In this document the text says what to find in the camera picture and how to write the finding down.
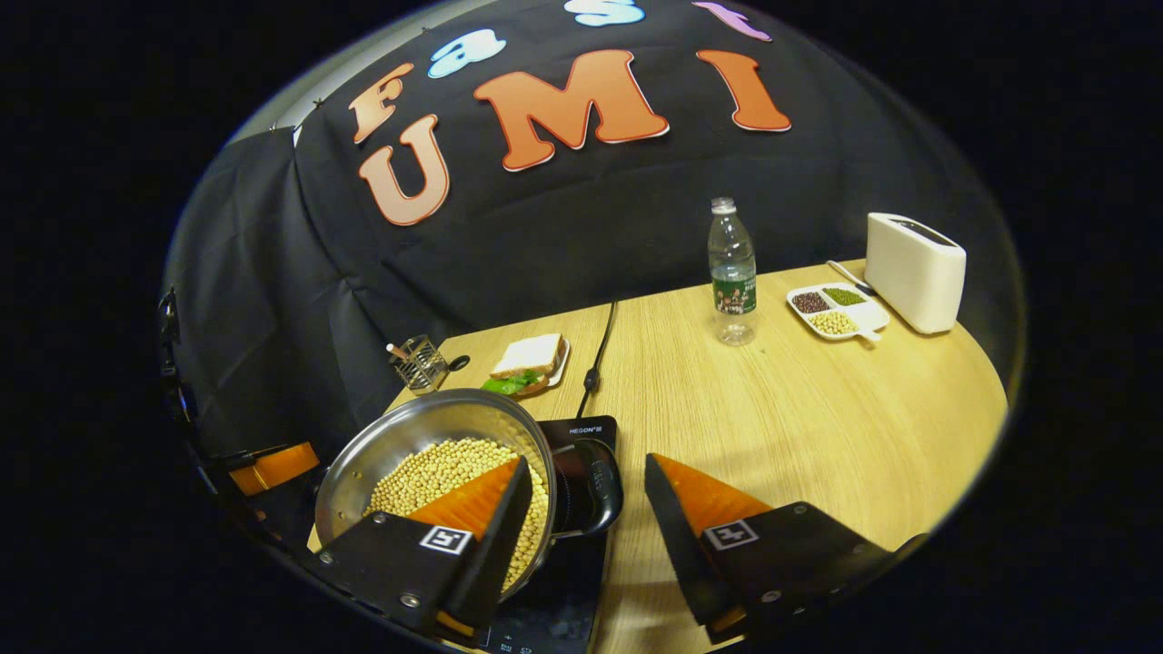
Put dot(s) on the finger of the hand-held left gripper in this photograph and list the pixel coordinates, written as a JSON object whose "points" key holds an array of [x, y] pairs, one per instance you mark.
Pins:
{"points": [[277, 465]]}

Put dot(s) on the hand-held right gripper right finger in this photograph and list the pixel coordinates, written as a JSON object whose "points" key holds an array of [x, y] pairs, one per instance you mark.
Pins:
{"points": [[681, 545]]}

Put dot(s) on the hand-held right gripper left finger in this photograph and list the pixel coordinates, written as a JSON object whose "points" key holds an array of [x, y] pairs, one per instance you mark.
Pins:
{"points": [[495, 554]]}

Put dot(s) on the black induction cooktop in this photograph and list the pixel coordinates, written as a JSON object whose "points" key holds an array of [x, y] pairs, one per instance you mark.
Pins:
{"points": [[563, 590]]}

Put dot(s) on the stainless steel pot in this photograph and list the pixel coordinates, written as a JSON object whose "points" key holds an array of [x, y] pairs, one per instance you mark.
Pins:
{"points": [[418, 418]]}

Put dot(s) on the pile of soybeans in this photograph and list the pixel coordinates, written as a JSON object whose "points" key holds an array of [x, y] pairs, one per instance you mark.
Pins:
{"points": [[427, 468]]}

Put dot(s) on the small black round cap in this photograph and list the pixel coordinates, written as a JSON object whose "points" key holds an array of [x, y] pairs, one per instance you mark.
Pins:
{"points": [[459, 362]]}

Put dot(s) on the sandwich with lettuce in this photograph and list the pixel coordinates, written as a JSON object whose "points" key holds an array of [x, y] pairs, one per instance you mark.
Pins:
{"points": [[527, 356]]}

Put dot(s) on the clear plastic water bottle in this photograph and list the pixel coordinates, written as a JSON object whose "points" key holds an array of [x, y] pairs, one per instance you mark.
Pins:
{"points": [[732, 272]]}

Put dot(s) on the white divided bean dish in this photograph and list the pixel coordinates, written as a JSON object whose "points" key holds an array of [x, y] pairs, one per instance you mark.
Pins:
{"points": [[863, 313]]}

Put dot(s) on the white spoon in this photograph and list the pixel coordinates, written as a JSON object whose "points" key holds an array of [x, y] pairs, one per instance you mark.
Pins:
{"points": [[849, 277]]}

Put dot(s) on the black backdrop cloth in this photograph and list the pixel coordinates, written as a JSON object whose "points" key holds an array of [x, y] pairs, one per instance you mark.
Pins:
{"points": [[591, 236]]}

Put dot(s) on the white toaster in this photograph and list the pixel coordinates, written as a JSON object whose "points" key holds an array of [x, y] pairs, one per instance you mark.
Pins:
{"points": [[913, 272]]}

